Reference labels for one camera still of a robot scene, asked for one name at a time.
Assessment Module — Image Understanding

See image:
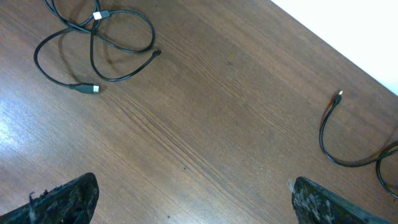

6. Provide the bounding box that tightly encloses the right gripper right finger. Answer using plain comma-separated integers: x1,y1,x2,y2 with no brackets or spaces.
288,177,389,224

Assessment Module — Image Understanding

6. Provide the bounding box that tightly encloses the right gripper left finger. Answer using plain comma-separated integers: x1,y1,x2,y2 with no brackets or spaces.
1,172,100,224

